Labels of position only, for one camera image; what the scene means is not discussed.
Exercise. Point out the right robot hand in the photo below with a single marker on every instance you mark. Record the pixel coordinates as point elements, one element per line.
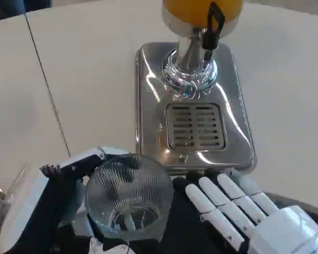
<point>228,209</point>

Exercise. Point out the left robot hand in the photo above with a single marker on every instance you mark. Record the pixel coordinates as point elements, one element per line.
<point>61,195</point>

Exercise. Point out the clear ribbed glass cup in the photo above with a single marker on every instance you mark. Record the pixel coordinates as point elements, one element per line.
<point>127,190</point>

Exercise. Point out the steel drip tray grid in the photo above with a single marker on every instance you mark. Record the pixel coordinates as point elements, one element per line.
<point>196,127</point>

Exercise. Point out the steel drink dispenser orange tank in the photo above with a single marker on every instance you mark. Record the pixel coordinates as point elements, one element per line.
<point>153,87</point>

